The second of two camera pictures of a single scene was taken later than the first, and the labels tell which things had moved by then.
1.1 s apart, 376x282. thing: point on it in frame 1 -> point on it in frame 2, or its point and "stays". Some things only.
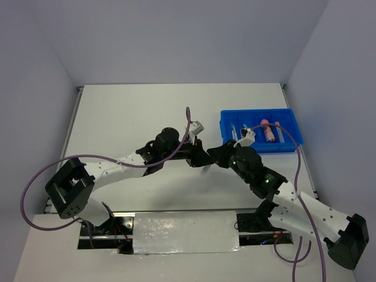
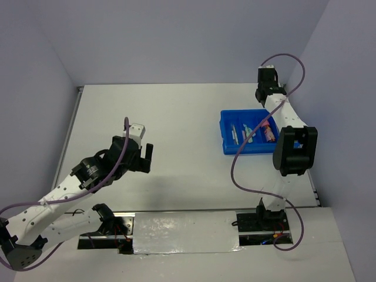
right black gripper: (220, 154) -> (278, 84)
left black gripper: (198, 157) -> (143, 164)
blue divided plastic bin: (268, 139) stays
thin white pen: (233, 132) stays
